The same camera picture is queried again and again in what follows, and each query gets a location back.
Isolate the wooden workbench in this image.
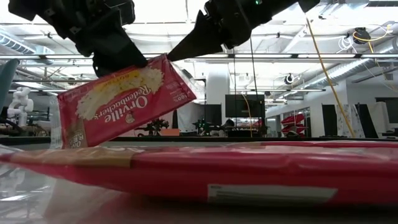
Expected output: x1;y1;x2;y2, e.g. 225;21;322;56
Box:
0;124;50;137

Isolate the black hanging cable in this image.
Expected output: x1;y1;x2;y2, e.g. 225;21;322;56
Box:
248;36;261;138

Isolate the silver ventilation duct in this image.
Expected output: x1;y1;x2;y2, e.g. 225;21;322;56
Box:
303;37;398;90

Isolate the long ceiling light bar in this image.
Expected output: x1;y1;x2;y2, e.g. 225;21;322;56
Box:
0;53;398;60

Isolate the red shelf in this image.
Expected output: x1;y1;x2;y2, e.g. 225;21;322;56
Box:
280;113;307;135

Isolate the black green-lit equipment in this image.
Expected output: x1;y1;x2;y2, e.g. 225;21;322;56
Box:
192;104;223;137

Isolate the person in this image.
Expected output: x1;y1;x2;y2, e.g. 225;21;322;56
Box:
217;118;237;137

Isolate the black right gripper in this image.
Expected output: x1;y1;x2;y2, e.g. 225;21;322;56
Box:
167;0;299;62

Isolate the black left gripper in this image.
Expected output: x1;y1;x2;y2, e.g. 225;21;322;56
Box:
46;0;149;78

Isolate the dark wall screen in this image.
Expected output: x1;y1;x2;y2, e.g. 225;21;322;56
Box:
375;97;398;125

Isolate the plain white panel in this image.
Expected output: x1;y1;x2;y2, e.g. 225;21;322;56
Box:
368;101;389;138

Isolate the black wall monitor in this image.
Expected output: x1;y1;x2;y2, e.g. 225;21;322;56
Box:
224;94;266;119

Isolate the ribbed grey ceiling duct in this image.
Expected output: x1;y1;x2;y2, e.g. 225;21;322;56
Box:
0;32;55;65

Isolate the white robot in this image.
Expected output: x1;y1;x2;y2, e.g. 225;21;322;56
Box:
6;86;35;128

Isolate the yellow hanging cable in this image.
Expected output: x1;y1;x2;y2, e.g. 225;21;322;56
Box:
305;17;358;138

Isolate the white patterned panel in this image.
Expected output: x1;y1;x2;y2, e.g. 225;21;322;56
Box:
335;104;363;138

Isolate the white backdrop cloth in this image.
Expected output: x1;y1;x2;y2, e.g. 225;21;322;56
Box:
177;102;206;135

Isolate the red Orville popcorn bag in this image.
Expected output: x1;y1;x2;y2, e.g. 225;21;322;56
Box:
0;143;398;224
228;141;398;149
49;53;206;150

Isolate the black standing panel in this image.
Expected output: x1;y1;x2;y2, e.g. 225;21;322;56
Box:
357;103;376;137
322;104;338;137

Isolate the orange box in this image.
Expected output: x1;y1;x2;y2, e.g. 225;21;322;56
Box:
160;128;181;137

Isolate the white structural column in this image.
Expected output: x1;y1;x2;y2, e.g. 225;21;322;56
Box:
205;63;231;138

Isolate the teal plastic basket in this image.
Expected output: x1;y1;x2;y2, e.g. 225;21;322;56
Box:
0;57;20;110

